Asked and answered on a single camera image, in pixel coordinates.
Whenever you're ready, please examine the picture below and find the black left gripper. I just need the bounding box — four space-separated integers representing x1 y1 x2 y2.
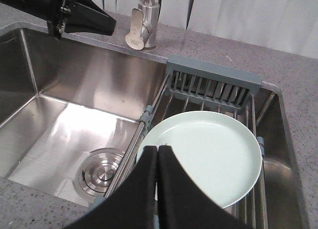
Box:
47 0 116 39

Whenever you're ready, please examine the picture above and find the stainless steel faucet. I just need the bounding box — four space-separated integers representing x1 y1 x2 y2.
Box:
138 0 160 50

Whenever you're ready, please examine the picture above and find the light green round plate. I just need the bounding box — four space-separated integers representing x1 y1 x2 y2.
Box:
137 111 262 209

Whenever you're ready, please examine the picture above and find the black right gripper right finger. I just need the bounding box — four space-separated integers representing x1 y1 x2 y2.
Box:
157 146 250 229

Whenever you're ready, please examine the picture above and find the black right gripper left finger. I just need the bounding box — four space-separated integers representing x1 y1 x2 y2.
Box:
65 146 158 229

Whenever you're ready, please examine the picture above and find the faucet lever handle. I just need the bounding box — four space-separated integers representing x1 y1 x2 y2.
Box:
125 8 150 50

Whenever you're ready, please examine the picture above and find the steel sink drain strainer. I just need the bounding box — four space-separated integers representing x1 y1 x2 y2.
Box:
73 148 125 202

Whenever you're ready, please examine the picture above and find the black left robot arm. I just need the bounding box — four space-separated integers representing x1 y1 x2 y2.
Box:
0 0 116 39

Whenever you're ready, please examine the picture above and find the white pleated curtain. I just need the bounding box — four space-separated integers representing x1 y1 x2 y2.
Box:
81 0 318 59

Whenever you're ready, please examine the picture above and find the stainless steel sink basin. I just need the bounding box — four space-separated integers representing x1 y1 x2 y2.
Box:
0 23 307 229

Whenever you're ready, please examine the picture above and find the grey-green sink dry rack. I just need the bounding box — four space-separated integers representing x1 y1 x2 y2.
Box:
92 55 268 229

